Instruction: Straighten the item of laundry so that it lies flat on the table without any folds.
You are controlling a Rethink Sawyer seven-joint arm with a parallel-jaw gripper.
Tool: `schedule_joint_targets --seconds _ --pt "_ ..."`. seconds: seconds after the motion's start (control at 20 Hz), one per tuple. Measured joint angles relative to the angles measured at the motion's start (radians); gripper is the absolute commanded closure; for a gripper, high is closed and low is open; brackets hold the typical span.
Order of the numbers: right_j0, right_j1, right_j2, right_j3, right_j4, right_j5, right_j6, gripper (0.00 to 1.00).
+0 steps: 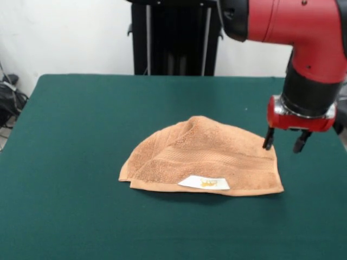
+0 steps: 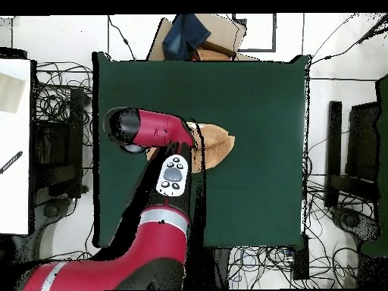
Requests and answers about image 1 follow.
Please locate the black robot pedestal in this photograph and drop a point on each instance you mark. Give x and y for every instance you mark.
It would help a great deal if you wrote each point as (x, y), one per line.
(176, 40)

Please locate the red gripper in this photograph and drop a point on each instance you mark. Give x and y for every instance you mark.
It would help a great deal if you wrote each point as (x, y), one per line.
(298, 123)

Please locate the dark green table cloth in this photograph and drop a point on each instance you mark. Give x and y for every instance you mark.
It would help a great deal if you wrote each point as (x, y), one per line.
(81, 162)

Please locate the tan terry towel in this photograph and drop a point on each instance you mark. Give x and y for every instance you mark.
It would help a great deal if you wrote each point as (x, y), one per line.
(211, 151)

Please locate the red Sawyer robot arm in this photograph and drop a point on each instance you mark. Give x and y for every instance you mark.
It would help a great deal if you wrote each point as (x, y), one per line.
(298, 21)

